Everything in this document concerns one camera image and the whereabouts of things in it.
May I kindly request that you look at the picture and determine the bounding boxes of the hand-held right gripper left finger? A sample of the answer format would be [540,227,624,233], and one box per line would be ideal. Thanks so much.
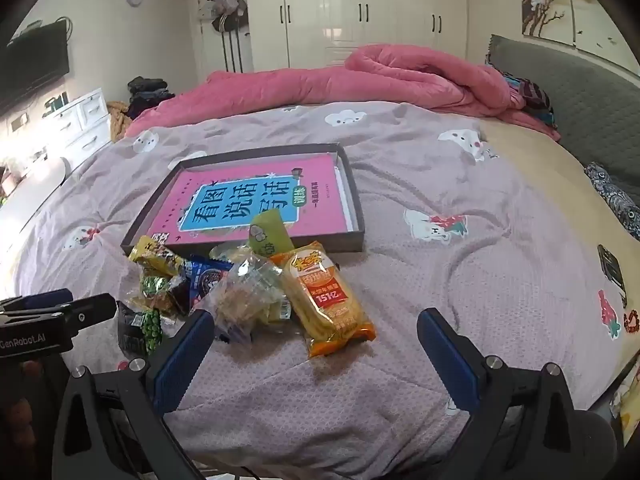
[50,309,216,480]

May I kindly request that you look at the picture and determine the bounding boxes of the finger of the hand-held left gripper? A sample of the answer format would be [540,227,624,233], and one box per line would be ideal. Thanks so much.
[62,293,118,334]
[0,288,74,314]

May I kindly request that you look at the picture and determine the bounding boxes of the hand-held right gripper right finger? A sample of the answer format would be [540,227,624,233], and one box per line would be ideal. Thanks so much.
[416,307,588,480]

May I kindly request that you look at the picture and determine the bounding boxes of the green pea snack packet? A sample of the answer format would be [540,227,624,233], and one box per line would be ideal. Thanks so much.
[117,302,164,358]

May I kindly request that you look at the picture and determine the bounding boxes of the clear pastry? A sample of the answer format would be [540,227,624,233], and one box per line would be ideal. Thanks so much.
[207,260,281,344]

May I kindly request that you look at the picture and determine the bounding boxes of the blue snack packet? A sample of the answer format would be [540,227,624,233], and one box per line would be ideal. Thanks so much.
[184,256,234,312]

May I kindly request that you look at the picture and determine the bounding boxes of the orange rice cracker packet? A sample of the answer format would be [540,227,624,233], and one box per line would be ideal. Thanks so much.
[270,241,377,358]

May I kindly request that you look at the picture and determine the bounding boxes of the dark grey shallow box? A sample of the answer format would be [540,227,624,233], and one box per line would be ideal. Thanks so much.
[120,142,366,253]

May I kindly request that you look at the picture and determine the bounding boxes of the person's left hand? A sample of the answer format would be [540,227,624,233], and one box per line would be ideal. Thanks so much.
[0,358,51,480]

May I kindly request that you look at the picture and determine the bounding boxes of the white desk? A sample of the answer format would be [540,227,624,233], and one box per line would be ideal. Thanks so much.
[0,157,72,261]

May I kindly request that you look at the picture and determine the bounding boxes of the small pale wrapped pastry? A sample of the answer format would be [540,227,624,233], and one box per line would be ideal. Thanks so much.
[260,265,294,323]

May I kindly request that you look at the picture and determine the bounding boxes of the pink book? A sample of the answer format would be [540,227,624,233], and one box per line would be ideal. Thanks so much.
[134,154,353,247]

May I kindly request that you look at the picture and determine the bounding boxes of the lilac printed bed sheet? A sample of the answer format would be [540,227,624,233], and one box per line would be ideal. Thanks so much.
[10,100,640,480]

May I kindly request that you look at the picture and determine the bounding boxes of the white drawer cabinet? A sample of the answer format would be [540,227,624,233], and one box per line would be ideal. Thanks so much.
[42,87,114,171]

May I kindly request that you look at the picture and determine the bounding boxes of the black phone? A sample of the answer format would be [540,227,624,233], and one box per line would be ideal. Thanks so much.
[597,245,629,309]

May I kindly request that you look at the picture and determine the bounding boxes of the tan knitted cloth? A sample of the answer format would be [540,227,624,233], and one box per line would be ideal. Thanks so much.
[106,101,132,143]

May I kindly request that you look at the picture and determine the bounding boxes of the beige bed sheet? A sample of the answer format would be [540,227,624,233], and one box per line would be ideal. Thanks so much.
[477,119,640,311]

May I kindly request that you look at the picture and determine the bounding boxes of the pile of dark clothes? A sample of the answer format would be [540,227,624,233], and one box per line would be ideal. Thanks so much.
[127,76,176,121]

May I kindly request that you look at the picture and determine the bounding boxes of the black television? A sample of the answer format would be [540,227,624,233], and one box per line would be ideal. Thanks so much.
[0,22,70,117]

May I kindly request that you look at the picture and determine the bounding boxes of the dark patterned pillow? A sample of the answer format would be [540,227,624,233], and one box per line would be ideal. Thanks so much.
[585,162,640,242]

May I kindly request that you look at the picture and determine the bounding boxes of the striped clothes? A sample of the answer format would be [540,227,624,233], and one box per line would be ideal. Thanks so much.
[500,72,557,128]

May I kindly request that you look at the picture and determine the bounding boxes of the pink quilt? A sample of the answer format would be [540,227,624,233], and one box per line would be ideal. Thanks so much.
[125,44,562,142]

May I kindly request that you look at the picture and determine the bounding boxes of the grey padded headboard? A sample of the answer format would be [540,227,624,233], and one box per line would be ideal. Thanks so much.
[487,35,640,181]

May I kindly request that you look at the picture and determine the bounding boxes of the door coat rack with clothes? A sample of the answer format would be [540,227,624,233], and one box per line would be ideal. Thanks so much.
[192,0,256,81]

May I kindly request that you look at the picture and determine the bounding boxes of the white wardrobe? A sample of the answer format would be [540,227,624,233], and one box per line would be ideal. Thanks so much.
[245,0,471,72]

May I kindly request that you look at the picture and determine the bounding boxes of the floral wall painting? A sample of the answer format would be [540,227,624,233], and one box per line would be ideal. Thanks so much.
[517,0,640,81]

